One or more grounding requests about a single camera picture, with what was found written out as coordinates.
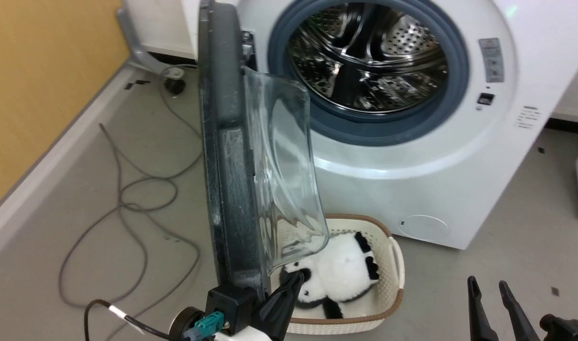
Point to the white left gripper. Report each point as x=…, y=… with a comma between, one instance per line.
x=241, y=337

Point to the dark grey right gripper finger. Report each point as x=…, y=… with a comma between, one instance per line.
x=518, y=312
x=478, y=312

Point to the dark grey washing machine door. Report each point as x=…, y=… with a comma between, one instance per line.
x=232, y=166

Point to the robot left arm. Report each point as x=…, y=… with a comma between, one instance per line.
x=187, y=324

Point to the white front-load washing machine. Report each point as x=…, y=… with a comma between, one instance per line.
x=459, y=166

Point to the grey rubber door gasket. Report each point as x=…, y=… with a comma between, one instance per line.
x=412, y=123

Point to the steel washing machine drum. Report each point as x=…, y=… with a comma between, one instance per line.
x=369, y=57

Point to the black and white panda plush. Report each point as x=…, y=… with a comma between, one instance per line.
x=341, y=274

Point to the cream plastic laundry basket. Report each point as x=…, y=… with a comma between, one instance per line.
x=388, y=279

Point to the round filter cover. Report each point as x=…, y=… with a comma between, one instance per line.
x=423, y=227

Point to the grey warning sticker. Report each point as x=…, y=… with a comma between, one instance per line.
x=491, y=60

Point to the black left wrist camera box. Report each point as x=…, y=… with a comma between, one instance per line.
x=232, y=305

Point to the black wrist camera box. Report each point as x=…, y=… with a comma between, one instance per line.
x=232, y=305
x=565, y=329

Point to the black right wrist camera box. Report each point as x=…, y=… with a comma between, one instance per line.
x=565, y=329

